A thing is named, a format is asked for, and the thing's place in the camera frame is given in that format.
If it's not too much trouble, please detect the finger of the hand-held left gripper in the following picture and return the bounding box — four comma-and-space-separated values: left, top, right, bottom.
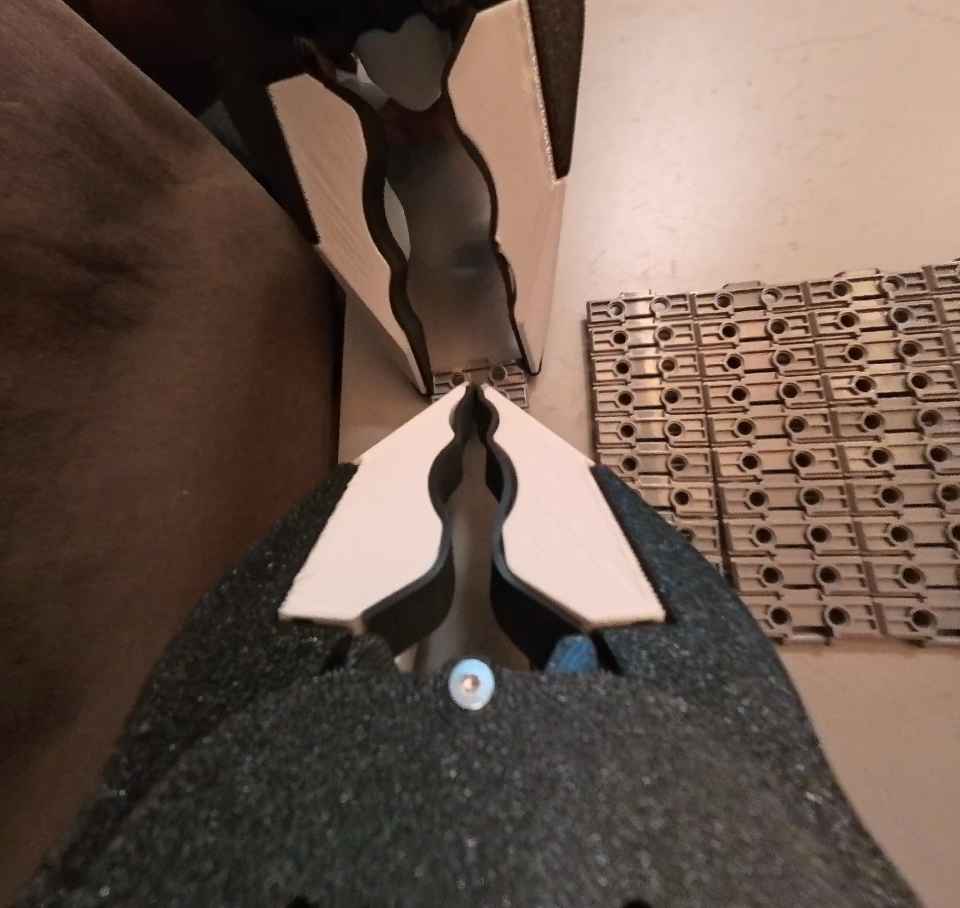
267, 74, 435, 393
441, 0, 567, 377

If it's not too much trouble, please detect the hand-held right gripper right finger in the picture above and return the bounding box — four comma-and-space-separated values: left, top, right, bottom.
478, 385, 668, 651

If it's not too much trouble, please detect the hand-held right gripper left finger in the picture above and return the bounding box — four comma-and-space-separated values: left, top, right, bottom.
278, 384, 475, 636

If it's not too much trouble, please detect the person's left hand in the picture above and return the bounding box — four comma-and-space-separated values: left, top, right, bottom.
371, 94, 455, 146

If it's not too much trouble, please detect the mat of joined track links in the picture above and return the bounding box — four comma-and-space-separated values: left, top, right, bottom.
693, 259, 960, 648

